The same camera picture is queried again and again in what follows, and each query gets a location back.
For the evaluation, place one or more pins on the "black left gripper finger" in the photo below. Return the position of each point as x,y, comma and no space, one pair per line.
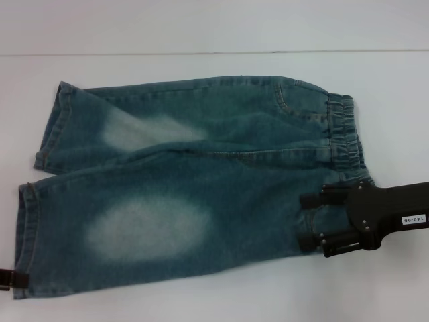
18,280

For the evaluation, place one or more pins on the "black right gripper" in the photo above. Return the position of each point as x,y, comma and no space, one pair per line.
378,211

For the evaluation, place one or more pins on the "blue denim shorts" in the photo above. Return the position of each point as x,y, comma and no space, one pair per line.
201,184

